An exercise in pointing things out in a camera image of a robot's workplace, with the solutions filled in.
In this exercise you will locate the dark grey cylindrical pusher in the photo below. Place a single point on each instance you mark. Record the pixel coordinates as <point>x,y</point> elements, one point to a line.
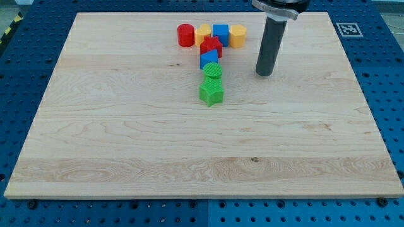
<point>270,45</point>

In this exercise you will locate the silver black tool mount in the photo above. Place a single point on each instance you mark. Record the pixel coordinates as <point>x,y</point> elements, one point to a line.
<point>281,10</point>

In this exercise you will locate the blue triangle block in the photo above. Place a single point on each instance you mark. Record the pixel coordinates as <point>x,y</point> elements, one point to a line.
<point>208,57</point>

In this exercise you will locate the yellow hexagon block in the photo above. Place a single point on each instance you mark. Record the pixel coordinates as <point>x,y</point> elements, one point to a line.
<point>237,36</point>

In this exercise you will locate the blue cube block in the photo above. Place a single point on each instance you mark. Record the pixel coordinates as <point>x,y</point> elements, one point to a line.
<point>222,32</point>

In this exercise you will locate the red star block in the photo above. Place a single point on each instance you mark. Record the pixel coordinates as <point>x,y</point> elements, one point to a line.
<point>211,43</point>

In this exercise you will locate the yellow heart block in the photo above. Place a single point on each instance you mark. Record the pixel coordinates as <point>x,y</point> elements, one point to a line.
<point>200,33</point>

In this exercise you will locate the green cylinder block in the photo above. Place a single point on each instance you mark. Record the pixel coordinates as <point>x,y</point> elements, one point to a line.
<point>212,70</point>

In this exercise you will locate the white fiducial marker tag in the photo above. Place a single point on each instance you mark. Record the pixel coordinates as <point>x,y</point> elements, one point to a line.
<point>348,29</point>

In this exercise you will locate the green star block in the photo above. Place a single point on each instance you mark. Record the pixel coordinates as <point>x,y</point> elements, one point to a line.
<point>211,91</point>

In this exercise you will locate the red cylinder block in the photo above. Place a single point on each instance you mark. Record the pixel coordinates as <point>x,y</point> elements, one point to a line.
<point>185,35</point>

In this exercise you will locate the wooden board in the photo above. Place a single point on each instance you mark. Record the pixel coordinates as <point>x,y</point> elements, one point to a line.
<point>121,117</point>

